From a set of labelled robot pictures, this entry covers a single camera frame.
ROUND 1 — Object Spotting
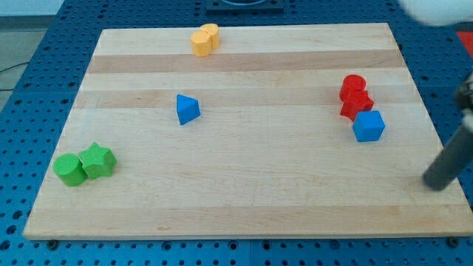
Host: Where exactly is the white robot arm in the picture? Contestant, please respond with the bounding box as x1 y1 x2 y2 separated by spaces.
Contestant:
398 0 472 27

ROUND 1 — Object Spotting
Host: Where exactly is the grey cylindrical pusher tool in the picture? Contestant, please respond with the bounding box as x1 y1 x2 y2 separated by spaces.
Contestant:
422 74 472 191

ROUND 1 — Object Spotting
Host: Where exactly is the yellow hexagon block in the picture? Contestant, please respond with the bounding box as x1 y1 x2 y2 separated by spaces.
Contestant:
190 31 212 57

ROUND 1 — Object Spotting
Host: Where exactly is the wooden board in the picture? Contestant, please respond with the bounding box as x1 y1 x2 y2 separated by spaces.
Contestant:
24 23 472 240

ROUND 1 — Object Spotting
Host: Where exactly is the black cable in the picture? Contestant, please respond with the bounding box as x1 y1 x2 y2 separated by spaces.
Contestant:
0 61 30 92

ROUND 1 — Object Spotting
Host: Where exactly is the red cylinder block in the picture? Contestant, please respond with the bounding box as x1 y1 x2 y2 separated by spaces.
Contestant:
339 74 367 101

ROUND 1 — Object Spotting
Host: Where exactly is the blue cube block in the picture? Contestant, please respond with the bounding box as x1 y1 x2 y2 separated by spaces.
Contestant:
353 110 385 142

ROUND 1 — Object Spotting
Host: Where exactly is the green star block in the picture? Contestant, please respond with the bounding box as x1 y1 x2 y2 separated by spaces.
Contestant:
78 143 117 180

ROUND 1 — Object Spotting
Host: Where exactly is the green cylinder block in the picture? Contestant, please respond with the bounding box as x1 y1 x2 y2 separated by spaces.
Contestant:
52 154 87 187

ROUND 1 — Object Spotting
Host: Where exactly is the blue triangle block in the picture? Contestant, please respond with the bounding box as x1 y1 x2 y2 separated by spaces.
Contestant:
176 95 200 125

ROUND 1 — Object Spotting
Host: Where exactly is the red star block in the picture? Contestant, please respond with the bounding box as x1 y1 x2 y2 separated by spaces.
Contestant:
340 91 375 121

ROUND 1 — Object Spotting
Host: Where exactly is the yellow heart block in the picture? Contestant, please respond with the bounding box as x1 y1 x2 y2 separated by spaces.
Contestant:
200 23 220 50

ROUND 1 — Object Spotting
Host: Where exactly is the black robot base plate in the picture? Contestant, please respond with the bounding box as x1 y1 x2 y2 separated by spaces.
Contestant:
205 0 285 13

